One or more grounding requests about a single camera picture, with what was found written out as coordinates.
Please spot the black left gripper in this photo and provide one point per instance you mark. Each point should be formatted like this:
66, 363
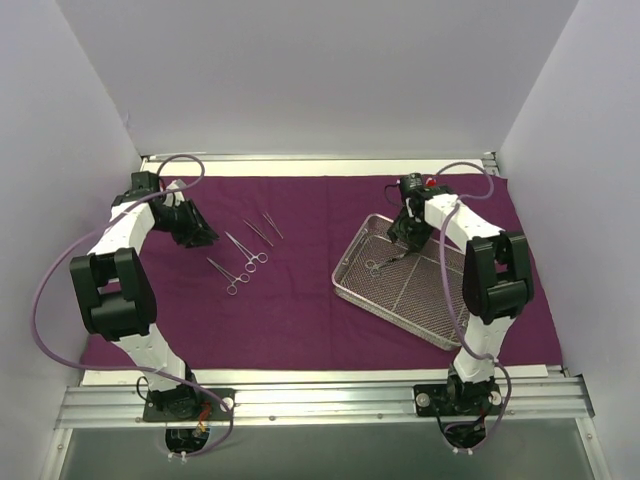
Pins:
189, 226

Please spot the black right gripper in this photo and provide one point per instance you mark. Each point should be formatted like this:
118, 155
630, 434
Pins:
407, 238

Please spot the steel forceps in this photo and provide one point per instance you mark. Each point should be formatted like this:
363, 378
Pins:
376, 267
252, 259

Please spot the wire mesh instrument tray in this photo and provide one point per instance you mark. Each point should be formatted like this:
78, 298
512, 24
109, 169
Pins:
408, 294

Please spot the steel tweezers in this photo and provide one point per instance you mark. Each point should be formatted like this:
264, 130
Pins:
258, 232
272, 223

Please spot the steel surgical scissors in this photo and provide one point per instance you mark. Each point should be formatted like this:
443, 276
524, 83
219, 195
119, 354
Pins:
233, 280

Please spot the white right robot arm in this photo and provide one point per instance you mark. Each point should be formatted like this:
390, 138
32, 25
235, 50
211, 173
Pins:
497, 277

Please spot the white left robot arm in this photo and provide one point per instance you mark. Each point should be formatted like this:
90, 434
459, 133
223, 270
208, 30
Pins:
114, 294

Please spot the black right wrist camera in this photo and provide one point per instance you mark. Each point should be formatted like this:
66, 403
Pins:
412, 184

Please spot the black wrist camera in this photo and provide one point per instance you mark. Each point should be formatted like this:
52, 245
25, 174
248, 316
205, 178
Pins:
146, 183
412, 184

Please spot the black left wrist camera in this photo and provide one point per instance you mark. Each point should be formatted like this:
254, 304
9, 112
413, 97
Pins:
146, 183

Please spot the aluminium back rail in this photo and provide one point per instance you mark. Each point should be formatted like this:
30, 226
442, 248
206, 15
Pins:
209, 156

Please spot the aluminium right side rail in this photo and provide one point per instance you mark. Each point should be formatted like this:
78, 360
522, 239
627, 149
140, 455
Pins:
490, 164

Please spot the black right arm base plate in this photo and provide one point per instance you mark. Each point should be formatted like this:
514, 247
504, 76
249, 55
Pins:
457, 399

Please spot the aluminium front frame rail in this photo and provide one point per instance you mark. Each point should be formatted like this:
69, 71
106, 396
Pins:
91, 407

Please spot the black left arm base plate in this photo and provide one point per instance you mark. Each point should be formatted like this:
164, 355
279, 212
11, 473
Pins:
184, 404

